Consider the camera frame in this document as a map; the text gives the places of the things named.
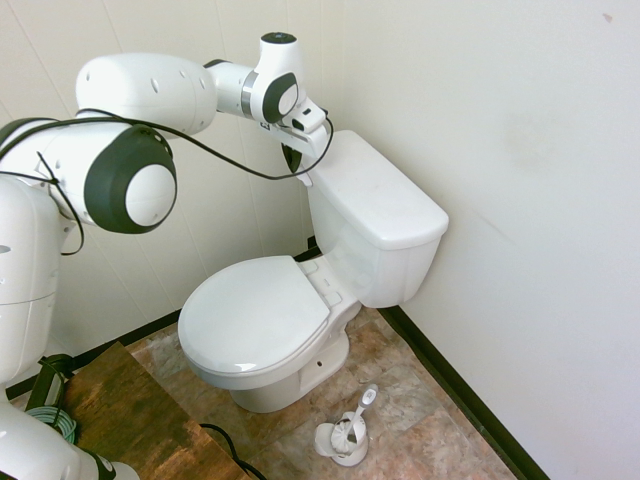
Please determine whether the black floor cable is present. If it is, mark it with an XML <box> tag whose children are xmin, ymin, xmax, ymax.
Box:
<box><xmin>199</xmin><ymin>422</ymin><xmax>269</xmax><ymax>480</ymax></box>

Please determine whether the white toilet seat cover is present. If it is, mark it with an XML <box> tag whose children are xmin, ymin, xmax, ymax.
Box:
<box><xmin>177</xmin><ymin>254</ymin><xmax>332</xmax><ymax>376</ymax></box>

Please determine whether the black clamp with strap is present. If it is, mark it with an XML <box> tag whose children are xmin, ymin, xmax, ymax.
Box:
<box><xmin>24</xmin><ymin>353</ymin><xmax>76</xmax><ymax>414</ymax></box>

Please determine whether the white toilet brush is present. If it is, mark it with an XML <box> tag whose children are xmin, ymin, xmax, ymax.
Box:
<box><xmin>329</xmin><ymin>383</ymin><xmax>380</xmax><ymax>446</ymax></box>

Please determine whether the white toilet brush holder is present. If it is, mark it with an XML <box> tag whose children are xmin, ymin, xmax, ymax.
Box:
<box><xmin>313</xmin><ymin>412</ymin><xmax>371</xmax><ymax>468</ymax></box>

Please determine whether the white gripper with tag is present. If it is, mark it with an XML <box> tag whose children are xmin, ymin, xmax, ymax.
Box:
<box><xmin>258</xmin><ymin>102</ymin><xmax>334</xmax><ymax>174</ymax></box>

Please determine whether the long black camera cable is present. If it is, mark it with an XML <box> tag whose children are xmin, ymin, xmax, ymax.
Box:
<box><xmin>34</xmin><ymin>107</ymin><xmax>335</xmax><ymax>256</ymax></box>

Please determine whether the white ceramic toilet bowl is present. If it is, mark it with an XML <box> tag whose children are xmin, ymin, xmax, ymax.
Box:
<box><xmin>182</xmin><ymin>254</ymin><xmax>362</xmax><ymax>414</ymax></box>

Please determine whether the dark wooden board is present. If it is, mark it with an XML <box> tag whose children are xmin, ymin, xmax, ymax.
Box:
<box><xmin>59</xmin><ymin>342</ymin><xmax>246</xmax><ymax>480</ymax></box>

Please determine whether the white toilet tank lid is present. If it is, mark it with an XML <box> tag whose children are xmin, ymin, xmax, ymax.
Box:
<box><xmin>312</xmin><ymin>129</ymin><xmax>450</xmax><ymax>250</ymax></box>

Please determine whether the white ceramic toilet tank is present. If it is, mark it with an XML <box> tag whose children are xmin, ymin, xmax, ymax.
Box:
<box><xmin>307</xmin><ymin>169</ymin><xmax>444</xmax><ymax>309</ymax></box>

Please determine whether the black wall baseboard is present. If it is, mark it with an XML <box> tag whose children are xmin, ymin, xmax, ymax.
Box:
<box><xmin>9</xmin><ymin>244</ymin><xmax>317</xmax><ymax>401</ymax></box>
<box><xmin>377</xmin><ymin>304</ymin><xmax>551</xmax><ymax>480</ymax></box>

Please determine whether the coiled green cable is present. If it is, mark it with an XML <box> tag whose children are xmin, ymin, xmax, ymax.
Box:
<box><xmin>24</xmin><ymin>404</ymin><xmax>79</xmax><ymax>446</ymax></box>

